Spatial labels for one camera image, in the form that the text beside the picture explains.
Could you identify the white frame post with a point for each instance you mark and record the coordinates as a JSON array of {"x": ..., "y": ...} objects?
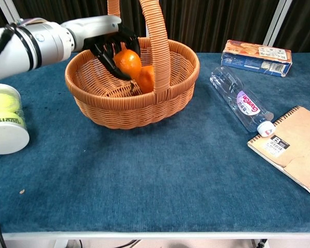
[
  {"x": 276, "y": 23},
  {"x": 9, "y": 10},
  {"x": 146, "y": 28}
]

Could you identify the blue orange cracker box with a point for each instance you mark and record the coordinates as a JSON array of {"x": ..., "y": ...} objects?
[{"x": 253, "y": 58}]

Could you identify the brown spiral notebook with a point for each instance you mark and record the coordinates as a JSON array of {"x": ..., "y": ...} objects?
[{"x": 297, "y": 144}]

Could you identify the clear plastic water bottle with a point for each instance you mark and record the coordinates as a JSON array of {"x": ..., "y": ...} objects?
[{"x": 237, "y": 98}]

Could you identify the blue table cloth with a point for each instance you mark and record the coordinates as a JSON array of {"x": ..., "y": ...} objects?
[{"x": 155, "y": 180}]

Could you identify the yellow tennis ball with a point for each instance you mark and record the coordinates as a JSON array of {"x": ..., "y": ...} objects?
[
  {"x": 5, "y": 120},
  {"x": 2, "y": 103}
]

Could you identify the large orange with leaf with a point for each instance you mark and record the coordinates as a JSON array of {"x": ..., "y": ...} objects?
[{"x": 147, "y": 80}]

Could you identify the clear tennis ball can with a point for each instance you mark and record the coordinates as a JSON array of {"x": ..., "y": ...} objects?
[{"x": 7, "y": 139}]

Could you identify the small orange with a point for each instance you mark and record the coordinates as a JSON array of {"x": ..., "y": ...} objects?
[{"x": 129, "y": 62}]

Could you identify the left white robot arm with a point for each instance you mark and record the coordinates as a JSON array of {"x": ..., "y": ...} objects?
[{"x": 28, "y": 49}]

